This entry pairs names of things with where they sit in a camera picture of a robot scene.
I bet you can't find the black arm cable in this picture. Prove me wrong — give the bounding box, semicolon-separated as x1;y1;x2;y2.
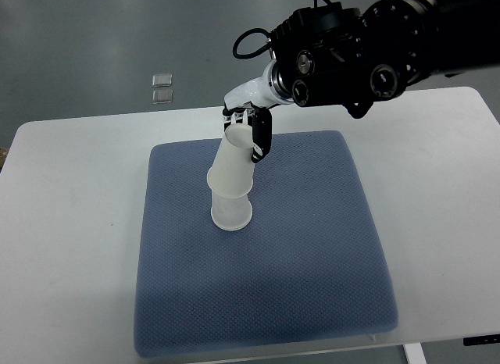
232;27;274;61

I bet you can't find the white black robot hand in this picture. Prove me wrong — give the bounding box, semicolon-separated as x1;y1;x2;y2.
223;62;291;164

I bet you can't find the blue textured foam pad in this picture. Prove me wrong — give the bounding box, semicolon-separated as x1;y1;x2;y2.
134;130;398;358

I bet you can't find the white table leg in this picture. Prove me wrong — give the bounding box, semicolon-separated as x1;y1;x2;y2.
403;343;427;364

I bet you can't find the upper metal floor plate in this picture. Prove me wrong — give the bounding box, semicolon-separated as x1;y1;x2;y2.
152;73;173;87

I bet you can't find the metal floor plate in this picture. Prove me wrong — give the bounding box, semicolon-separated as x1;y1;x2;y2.
152;73;173;87
152;88;173;105

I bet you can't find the black desk control panel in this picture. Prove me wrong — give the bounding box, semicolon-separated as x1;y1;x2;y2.
462;334;500;347

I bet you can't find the white paper cup on pad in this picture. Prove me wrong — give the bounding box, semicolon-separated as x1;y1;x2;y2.
210;191;253;231

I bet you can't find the lower metal floor plate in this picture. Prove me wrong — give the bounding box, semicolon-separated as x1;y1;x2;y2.
152;88;173;105

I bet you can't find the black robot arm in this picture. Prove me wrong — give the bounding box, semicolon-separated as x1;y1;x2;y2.
222;0;499;162

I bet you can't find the white paper cup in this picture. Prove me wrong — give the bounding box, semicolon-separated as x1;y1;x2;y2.
210;191;253;231
207;123;255;198

